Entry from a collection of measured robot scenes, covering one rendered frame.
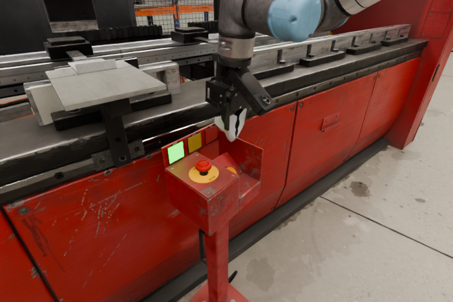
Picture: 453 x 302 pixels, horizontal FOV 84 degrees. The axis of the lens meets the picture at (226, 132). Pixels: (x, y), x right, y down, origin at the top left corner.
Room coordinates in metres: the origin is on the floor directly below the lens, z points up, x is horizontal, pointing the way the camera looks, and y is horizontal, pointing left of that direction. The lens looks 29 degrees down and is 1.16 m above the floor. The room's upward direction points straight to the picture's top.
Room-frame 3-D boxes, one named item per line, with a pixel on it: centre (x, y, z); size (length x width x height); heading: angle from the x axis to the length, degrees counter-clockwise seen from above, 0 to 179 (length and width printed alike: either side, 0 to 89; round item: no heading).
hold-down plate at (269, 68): (0.97, -0.15, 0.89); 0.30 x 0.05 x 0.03; 128
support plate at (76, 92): (0.53, 0.27, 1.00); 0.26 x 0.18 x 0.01; 38
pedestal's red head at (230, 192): (0.52, 0.03, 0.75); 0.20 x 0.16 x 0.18; 138
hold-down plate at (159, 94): (0.63, 0.30, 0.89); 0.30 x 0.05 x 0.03; 128
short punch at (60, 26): (0.65, 0.36, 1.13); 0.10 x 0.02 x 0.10; 128
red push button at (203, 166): (0.48, 0.05, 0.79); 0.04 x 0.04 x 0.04
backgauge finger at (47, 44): (0.78, 0.46, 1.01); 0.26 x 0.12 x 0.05; 38
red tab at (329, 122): (1.15, -0.54, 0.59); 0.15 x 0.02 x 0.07; 128
